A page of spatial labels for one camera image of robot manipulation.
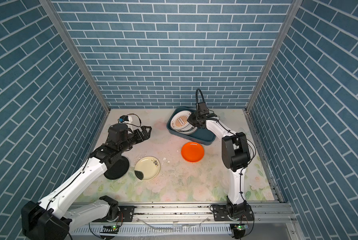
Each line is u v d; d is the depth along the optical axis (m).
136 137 0.68
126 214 0.74
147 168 0.89
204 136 1.01
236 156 0.54
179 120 1.04
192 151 0.96
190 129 1.05
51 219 0.37
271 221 0.76
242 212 0.68
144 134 0.69
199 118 0.76
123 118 0.67
